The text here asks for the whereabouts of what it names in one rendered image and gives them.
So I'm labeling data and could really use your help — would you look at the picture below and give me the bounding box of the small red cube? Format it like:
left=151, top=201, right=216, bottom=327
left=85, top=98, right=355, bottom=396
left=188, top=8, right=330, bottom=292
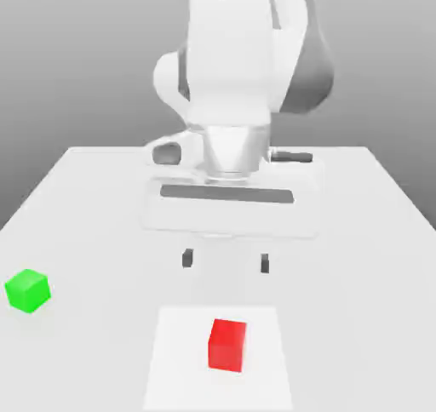
left=207, top=318, right=248, bottom=375

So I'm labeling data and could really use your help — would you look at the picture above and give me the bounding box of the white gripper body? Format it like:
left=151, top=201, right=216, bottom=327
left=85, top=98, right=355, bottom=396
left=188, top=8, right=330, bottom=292
left=140, top=174, right=323, bottom=240

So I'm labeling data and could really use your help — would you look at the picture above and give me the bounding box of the small green cube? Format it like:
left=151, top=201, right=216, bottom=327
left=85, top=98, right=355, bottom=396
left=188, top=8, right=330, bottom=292
left=3, top=267, right=53, bottom=315

